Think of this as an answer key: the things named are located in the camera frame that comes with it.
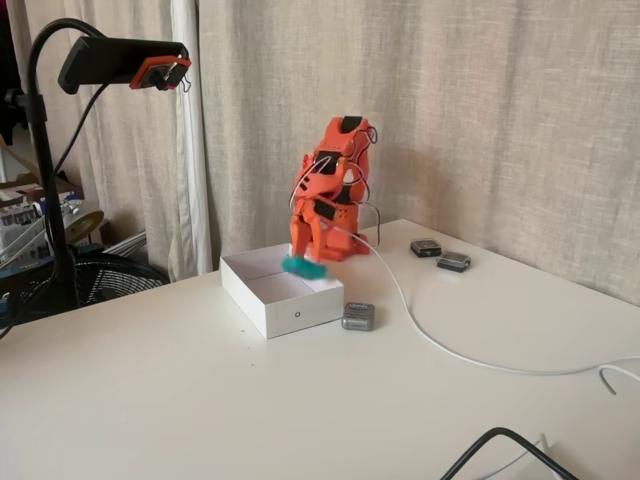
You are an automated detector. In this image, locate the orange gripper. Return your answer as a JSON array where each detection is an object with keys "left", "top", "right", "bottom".
[{"left": 289, "top": 159, "right": 347, "bottom": 262}]

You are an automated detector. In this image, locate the green rounded cube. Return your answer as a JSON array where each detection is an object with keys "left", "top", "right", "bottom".
[{"left": 279, "top": 253, "right": 330, "bottom": 282}]

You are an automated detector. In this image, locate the white cardboard bin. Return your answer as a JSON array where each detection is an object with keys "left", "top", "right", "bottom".
[{"left": 220, "top": 243, "right": 346, "bottom": 341}]

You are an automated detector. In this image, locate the grey small tin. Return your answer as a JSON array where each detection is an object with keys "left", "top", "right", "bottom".
[{"left": 341, "top": 301, "right": 377, "bottom": 332}]

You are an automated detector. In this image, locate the white sheer curtain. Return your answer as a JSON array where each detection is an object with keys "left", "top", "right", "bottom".
[{"left": 169, "top": 0, "right": 215, "bottom": 282}]

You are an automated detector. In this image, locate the black floor fan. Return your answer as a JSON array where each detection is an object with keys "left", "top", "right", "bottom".
[{"left": 0, "top": 252, "right": 172, "bottom": 327}]

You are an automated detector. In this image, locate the gold round object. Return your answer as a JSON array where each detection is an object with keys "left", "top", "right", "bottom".
[{"left": 63, "top": 209, "right": 105, "bottom": 247}]

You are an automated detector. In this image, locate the wide beige linen curtain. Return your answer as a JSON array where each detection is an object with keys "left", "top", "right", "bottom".
[{"left": 197, "top": 0, "right": 640, "bottom": 307}]

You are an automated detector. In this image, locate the black gooseneck stand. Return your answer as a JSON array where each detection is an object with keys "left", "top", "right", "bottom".
[{"left": 4, "top": 17, "right": 109, "bottom": 311}]

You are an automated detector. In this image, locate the clear plastic package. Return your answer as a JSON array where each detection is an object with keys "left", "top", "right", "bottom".
[{"left": 0, "top": 199, "right": 57, "bottom": 274}]

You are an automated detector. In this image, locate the brown cardboard box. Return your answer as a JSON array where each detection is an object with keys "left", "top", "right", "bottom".
[{"left": 0, "top": 147, "right": 84, "bottom": 211}]

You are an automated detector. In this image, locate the black servo wire loop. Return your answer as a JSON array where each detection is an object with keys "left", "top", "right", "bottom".
[{"left": 349, "top": 124, "right": 385, "bottom": 247}]

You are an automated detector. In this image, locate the long white power cable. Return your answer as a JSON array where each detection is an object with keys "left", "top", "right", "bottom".
[{"left": 329, "top": 224, "right": 640, "bottom": 375}]

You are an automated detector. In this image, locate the orange framed small camera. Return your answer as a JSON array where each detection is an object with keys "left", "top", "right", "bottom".
[{"left": 128, "top": 56, "right": 193, "bottom": 93}]

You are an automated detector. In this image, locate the black camera cable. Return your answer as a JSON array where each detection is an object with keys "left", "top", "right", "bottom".
[{"left": 0, "top": 82, "right": 110, "bottom": 341}]

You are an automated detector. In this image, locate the black camera holder bar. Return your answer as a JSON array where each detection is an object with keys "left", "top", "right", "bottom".
[{"left": 58, "top": 37, "right": 191, "bottom": 95}]

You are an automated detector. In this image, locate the thick black cable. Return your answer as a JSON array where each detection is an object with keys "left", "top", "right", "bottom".
[{"left": 439, "top": 427, "right": 581, "bottom": 480}]

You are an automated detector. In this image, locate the short white cable end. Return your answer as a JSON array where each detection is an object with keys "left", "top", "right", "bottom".
[{"left": 598, "top": 364, "right": 640, "bottom": 396}]

